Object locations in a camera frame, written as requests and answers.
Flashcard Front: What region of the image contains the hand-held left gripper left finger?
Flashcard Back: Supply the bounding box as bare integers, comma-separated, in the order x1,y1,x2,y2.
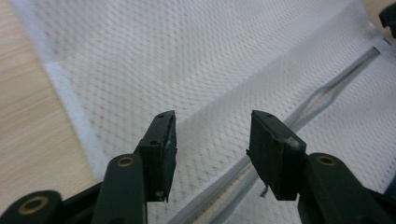
134,110,178,203

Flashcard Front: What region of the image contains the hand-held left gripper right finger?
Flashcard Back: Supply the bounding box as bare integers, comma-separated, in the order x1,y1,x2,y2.
247,109,309,202

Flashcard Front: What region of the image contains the white mesh laundry bag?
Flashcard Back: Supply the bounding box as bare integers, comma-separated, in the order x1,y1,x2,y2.
8,0,396,224

